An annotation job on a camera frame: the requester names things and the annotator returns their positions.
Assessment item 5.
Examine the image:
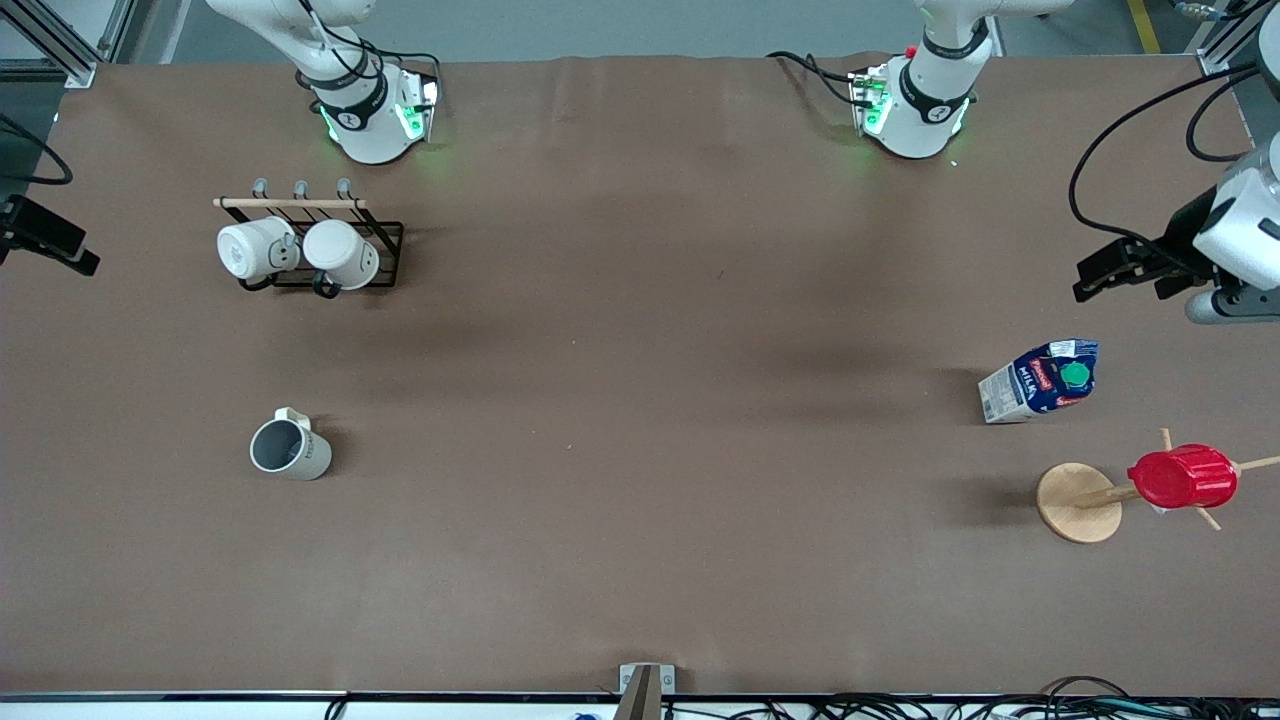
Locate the short black left arm cable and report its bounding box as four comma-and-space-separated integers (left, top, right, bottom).
1186, 75, 1259, 164

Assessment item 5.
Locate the blue white milk carton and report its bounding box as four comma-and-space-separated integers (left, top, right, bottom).
978, 339, 1100, 425

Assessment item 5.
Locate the aluminium frame profile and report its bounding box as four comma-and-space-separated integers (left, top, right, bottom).
1195, 0, 1280, 77
0, 0, 136, 89

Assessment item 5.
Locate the black wire mug rack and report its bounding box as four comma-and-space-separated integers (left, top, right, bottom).
212, 178, 405, 293

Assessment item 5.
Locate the wooden mug tree stand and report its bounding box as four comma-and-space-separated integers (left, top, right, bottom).
1036, 428, 1280, 545

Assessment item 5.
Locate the plain white mug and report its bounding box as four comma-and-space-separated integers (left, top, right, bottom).
302, 219, 381, 299

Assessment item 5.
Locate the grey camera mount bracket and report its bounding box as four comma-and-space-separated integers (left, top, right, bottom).
612, 663, 677, 720

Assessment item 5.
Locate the black base cable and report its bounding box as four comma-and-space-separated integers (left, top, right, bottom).
300, 0, 443, 93
767, 50, 873, 107

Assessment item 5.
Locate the black left base cable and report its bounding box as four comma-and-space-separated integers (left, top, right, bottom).
767, 50, 873, 107

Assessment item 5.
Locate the grey ceramic mug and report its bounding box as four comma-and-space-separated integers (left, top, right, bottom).
249, 407, 333, 482

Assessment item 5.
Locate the red plastic cup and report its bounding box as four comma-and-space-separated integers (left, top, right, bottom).
1127, 444, 1240, 511

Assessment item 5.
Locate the black cable bundle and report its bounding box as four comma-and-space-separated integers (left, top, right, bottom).
665, 676, 1280, 720

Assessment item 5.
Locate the brown table cover sheet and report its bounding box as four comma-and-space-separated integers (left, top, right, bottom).
0, 50, 1280, 697

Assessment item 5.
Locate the black right base cable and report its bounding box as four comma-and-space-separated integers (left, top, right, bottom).
300, 0, 443, 93

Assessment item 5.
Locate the white mug with print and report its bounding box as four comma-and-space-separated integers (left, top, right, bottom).
217, 216, 301, 282

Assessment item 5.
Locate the long black left arm cable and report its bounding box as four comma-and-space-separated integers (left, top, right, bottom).
1067, 64, 1263, 243

